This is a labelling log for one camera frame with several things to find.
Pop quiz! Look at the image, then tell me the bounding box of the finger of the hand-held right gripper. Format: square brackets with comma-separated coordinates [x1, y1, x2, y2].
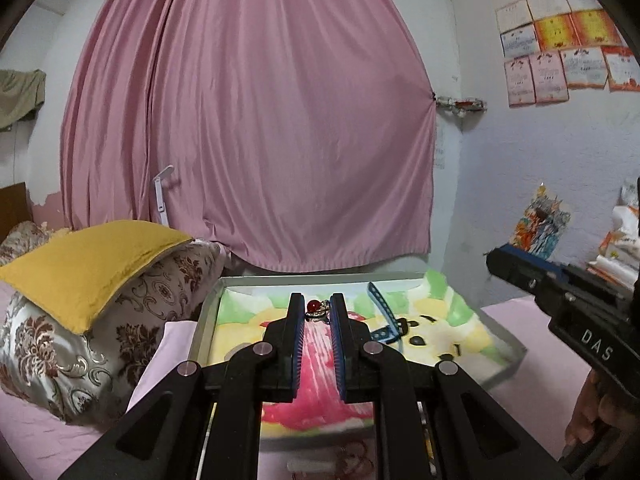
[486, 244, 568, 295]

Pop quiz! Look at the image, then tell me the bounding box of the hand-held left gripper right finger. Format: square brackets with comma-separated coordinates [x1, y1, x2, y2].
[327, 292, 574, 480]

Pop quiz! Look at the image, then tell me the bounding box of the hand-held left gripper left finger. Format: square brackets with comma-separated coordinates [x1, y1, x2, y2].
[57, 292, 307, 480]

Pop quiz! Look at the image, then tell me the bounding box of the silver ring with red stone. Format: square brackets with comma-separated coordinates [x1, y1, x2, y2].
[305, 298, 332, 322]

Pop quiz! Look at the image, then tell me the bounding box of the person's right hand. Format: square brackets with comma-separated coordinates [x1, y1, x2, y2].
[565, 370, 640, 456]

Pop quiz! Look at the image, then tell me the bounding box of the blue smartwatch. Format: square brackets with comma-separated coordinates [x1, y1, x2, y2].
[367, 281, 409, 345]

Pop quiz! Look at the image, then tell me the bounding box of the grey tray with colourful liner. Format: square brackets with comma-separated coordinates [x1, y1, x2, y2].
[210, 270, 521, 442]

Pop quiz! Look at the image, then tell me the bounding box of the pile of plastic bags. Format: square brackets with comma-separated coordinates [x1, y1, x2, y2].
[587, 177, 640, 289]

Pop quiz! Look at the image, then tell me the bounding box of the silver brown floral pillow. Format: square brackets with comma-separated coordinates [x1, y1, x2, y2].
[0, 240, 226, 427]

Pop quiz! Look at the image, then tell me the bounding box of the white folding lamp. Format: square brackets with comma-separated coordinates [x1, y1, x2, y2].
[151, 164, 175, 229]

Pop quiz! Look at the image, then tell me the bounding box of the yellow pillow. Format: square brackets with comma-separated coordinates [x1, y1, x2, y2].
[0, 220, 195, 335]

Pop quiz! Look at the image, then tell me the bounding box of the pink curtain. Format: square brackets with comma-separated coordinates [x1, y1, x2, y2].
[59, 0, 437, 267]

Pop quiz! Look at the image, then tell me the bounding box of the pink floral pillow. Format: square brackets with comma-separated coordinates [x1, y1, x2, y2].
[0, 221, 57, 267]

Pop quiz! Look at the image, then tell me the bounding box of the wooden headboard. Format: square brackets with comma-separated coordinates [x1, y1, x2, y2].
[0, 182, 34, 243]

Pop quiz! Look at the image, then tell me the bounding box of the olive hanging cloth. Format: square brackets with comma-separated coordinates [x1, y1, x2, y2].
[0, 69, 47, 132]

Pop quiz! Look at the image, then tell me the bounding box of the colourful wall poster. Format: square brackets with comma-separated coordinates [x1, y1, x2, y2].
[510, 182, 572, 262]

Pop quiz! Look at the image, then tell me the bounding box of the small wall rack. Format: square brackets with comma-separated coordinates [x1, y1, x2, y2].
[434, 94, 489, 117]

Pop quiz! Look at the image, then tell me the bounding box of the group of wall certificates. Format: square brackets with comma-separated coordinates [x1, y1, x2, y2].
[495, 0, 640, 108]

